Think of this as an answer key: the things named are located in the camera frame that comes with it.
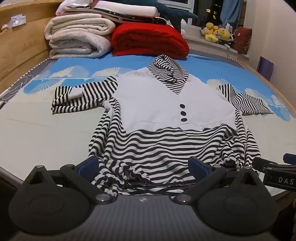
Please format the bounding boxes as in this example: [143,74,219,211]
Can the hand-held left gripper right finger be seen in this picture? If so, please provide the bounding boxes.
[170,156,264,205]

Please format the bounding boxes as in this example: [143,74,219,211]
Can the striped white shirt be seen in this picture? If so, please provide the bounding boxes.
[51,54,274,195]

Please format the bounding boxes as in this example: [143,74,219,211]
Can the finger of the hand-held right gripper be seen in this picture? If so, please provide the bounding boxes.
[282,153,296,165]
[252,157,285,173]

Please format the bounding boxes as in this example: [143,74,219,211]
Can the red folded blanket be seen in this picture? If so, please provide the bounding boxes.
[111,23,190,58]

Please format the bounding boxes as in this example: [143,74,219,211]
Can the clear plastic packet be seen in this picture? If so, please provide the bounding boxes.
[7,14,28,26]

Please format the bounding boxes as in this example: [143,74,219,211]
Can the pink white folded cloth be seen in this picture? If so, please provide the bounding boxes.
[56,0,100,16]

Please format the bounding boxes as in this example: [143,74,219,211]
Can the yellow plush toy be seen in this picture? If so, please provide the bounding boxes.
[216,27,233,44]
[203,22,220,42]

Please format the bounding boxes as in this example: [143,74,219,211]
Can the blue curtain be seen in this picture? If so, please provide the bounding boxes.
[220,0,244,24]

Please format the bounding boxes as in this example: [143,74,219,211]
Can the purple box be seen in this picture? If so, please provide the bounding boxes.
[256,56,275,82]

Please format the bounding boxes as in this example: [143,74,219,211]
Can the dark dotted folded cloth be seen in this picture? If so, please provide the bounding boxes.
[64,6,167,26]

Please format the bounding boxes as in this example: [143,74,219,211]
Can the wooden headboard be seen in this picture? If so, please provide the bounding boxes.
[0,0,66,95]

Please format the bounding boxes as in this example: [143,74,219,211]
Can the white cable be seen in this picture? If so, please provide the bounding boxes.
[0,76,31,103]

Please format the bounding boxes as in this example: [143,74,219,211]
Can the blue fan-patterned bed sheet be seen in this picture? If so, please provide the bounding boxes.
[0,54,295,197]

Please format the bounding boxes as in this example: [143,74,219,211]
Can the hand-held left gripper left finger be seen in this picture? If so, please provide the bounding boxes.
[23,156,116,205]

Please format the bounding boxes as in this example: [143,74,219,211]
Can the teal shark plush toy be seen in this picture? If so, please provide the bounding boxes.
[151,0,199,33]

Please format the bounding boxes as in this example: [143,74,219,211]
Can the window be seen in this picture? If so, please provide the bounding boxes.
[177,0,244,27]

